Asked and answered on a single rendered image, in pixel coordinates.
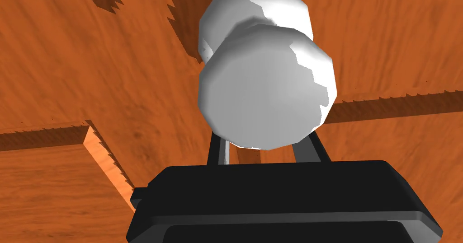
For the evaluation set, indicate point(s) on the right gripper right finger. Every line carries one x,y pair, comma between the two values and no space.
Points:
310,151

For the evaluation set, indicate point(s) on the white round door knob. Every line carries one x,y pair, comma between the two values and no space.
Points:
264,91

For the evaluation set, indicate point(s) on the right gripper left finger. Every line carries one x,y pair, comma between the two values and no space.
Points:
215,152

